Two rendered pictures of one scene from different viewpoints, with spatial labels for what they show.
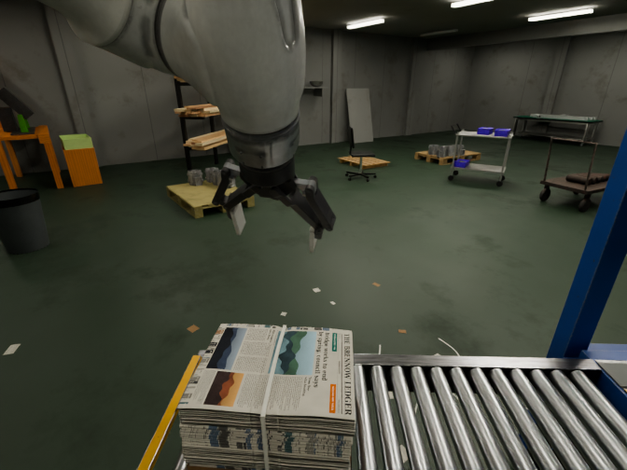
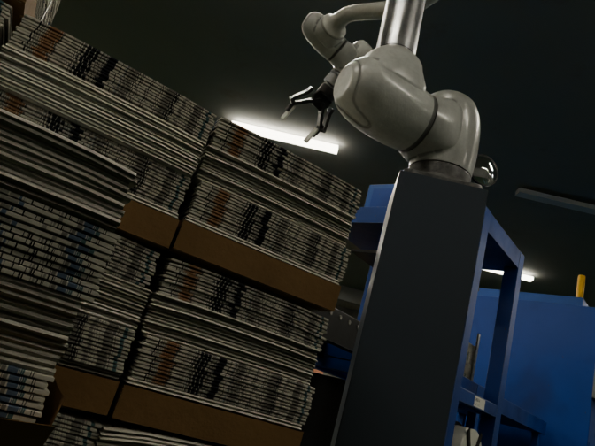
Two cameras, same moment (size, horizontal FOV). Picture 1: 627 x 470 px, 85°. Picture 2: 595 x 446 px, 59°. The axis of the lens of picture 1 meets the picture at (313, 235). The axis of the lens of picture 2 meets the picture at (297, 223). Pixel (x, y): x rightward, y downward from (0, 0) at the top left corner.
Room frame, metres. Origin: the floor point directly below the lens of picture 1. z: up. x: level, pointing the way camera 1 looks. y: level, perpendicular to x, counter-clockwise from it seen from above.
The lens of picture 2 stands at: (-0.70, 1.39, 0.46)
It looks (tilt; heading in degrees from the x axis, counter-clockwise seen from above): 18 degrees up; 310
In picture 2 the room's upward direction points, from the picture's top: 16 degrees clockwise
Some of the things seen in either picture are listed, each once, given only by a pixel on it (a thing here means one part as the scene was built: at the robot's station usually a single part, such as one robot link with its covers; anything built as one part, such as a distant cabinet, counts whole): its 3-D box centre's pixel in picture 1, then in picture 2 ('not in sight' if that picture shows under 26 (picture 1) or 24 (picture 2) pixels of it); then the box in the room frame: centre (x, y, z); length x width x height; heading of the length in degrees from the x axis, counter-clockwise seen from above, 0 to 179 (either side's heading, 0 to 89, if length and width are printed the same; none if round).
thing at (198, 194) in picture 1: (207, 188); not in sight; (5.12, 1.63, 0.19); 1.36 x 0.96 x 0.38; 34
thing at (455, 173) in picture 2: not in sight; (435, 188); (-0.16, 0.28, 1.03); 0.22 x 0.18 x 0.06; 123
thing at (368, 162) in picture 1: (363, 161); not in sight; (7.88, -1.14, 0.05); 1.06 x 0.75 x 0.10; 34
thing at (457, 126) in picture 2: not in sight; (444, 134); (-0.17, 0.31, 1.17); 0.18 x 0.16 x 0.22; 63
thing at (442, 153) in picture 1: (448, 151); not in sight; (8.42, -3.27, 0.19); 1.35 x 0.93 x 0.38; 122
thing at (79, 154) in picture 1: (40, 123); not in sight; (6.43, 4.90, 1.03); 1.63 x 1.42 x 2.06; 33
